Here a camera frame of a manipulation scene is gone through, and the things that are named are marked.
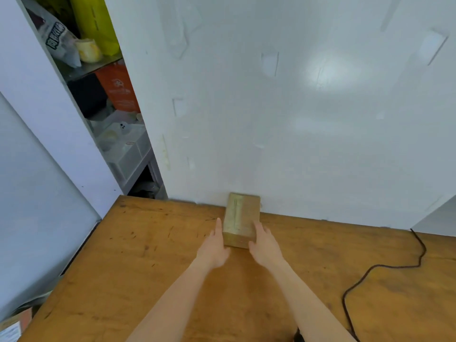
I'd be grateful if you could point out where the person's right hand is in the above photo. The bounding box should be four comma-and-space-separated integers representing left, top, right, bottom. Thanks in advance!
248, 220, 285, 269

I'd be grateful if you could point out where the person's left hand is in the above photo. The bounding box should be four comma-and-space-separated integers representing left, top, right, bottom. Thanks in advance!
195, 218, 231, 270

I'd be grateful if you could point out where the small yellowish taped box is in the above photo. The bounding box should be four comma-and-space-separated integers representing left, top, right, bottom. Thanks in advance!
222, 192, 261, 250

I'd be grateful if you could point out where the grey sack of scanned boxes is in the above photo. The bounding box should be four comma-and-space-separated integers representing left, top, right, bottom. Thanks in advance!
10, 277, 61, 317

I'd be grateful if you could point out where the person's left forearm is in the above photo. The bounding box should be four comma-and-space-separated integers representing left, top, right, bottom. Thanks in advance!
126, 258, 214, 342

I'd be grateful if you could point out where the person's right forearm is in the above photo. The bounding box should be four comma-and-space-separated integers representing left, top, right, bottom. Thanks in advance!
269, 259, 357, 342

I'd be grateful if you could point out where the wooden table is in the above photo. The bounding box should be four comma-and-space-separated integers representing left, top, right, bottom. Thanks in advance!
18, 195, 456, 342

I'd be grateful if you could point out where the clear plastic storage bin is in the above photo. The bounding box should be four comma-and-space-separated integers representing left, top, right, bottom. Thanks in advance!
94, 121, 152, 182

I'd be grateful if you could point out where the orange paper bag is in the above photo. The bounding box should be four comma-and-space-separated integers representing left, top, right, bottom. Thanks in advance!
94, 59, 141, 113

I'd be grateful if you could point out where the metal storage shelf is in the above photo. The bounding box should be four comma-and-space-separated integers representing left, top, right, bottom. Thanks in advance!
16, 0, 168, 200

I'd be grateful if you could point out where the pale yellow roll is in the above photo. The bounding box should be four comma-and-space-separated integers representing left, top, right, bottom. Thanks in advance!
75, 38, 104, 64

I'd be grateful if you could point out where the yellow bag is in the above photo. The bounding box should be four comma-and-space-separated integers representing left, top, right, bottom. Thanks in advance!
69, 0, 120, 57

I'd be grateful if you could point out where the black scanner cable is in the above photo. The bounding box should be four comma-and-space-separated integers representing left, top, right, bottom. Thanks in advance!
342, 228, 428, 342

